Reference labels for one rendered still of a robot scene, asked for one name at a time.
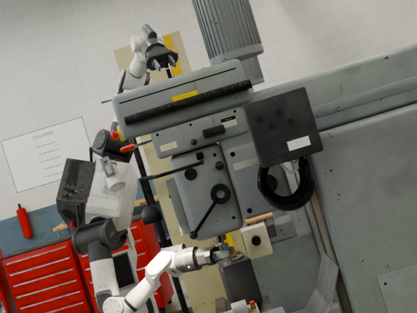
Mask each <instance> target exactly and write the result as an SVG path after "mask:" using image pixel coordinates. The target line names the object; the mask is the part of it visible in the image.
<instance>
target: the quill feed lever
mask: <svg viewBox="0 0 417 313"><path fill-rule="evenodd" d="M210 195H211V198H212V200H213V203H212V205H211V206H210V208H209V209H208V211H207V212H206V214H205V215H204V217H203V218H202V220H201V221H200V223H199V224H198V226H197V227H196V229H195V230H194V231H191V232H190V234H189V237H190V239H192V240H195V239H196V238H197V236H198V235H197V232H198V231H199V229H200V228H201V226H202V224H203V223H204V222H205V220H206V218H207V217H208V216H209V214H210V213H211V211H212V209H213V208H214V207H215V205H216V204H224V203H226V202H228V200H229V199H230V196H231V192H230V189H229V187H228V186H227V185H225V184H216V185H215V186H214V187H213V188H212V189H211V192H210Z"/></svg>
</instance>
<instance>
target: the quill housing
mask: <svg viewBox="0 0 417 313"><path fill-rule="evenodd" d="M197 152H203V154H204V159H202V160H203V162H204V164H203V165H199V166H196V167H193V168H189V169H186V170H184V171H179V172H177V173H173V175H174V178H175V181H176V184H177V188H178V191H179V195H180V197H181V201H182V205H183V207H184V211H185V213H186V217H187V221H188V224H189V227H190V230H191V231H194V230H195V229H196V227H197V226H198V224H199V223H200V221H201V220H202V218H203V217H204V215H205V214H206V212H207V211H208V209H209V208H210V206H211V205H212V203H213V200H212V198H211V195H210V192H211V189H212V188H213V187H214V186H215V185H216V184H225V185H227V186H228V187H229V189H230V192H231V196H230V199H229V200H228V202H226V203H224V204H216V205H215V207H214V208H213V209H212V211H211V213H210V214H209V215H208V217H207V218H206V220H205V222H204V223H203V224H202V226H201V228H200V229H199V231H198V232H197V235H198V236H197V238H196V239H195V240H197V241H203V240H206V239H209V238H212V237H216V236H219V235H223V234H227V233H229V232H233V231H236V230H239V229H240V228H242V226H243V217H242V215H241V211H240V207H239V205H238V201H237V198H236V194H235V190H234V188H233V184H232V182H231V178H230V174H229V171H228V168H227V165H226V161H225V157H224V155H223V151H222V148H221V146H219V144H217V143H213V144H210V145H206V146H204V147H200V148H196V149H193V150H190V151H187V152H184V153H180V154H177V155H174V156H173V157H172V158H171V160H170V164H171V168H172V170H174V169H176V168H181V167H183V166H186V165H191V164H193V163H197V162H199V161H200V160H197V157H196V155H195V154H196V153H197ZM218 161H221V162H222V163H223V164H224V167H223V169H222V170H218V169H216V167H215V164H216V162H218Z"/></svg>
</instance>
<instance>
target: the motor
mask: <svg viewBox="0 0 417 313"><path fill-rule="evenodd" d="M191 1H192V5H193V7H194V11H195V14H196V18H197V21H198V24H199V27H200V31H201V34H202V38H203V40H204V44H205V48H206V51H207V55H208V58H209V60H210V65H211V66H212V65H216V64H219V63H222V62H225V61H228V60H232V59H238V60H239V61H243V60H247V59H249V58H252V57H255V56H258V55H260V54H262V53H263V51H264V48H263V45H261V44H262V42H261V39H260V36H259V32H258V28H257V25H256V22H255V19H254V15H253V12H252V8H251V5H250V2H249V0H191Z"/></svg>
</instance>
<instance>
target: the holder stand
mask: <svg viewBox="0 0 417 313"><path fill-rule="evenodd" d="M231 255H232V258H233V259H232V260H231V263H230V264H229V265H224V264H223V263H220V261H218V262H217V265H218V269H219V272H220V276H221V278H222V282H223V285H224V288H225V292H226V296H227V298H228V300H229V301H230V302H231V304H232V303H234V302H238V301H242V300H244V299H245V301H246V304H247V305H249V304H250V303H249V302H251V301H254V303H255V302H256V303H259V302H262V301H263V299H262V296H261V292H260V289H259V285H258V281H257V279H256V275H255V272H254V269H253V265H252V262H251V259H250V258H249V257H248V256H247V255H245V254H244V253H243V252H242V251H239V250H237V251H235V252H233V253H231Z"/></svg>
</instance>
